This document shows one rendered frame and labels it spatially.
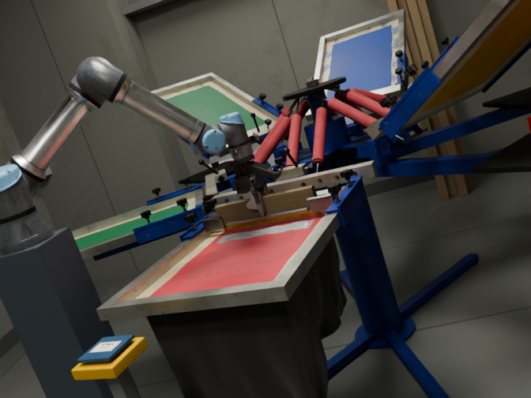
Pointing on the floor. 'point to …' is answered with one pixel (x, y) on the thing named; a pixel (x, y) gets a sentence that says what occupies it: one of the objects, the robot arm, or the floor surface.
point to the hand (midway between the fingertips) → (266, 210)
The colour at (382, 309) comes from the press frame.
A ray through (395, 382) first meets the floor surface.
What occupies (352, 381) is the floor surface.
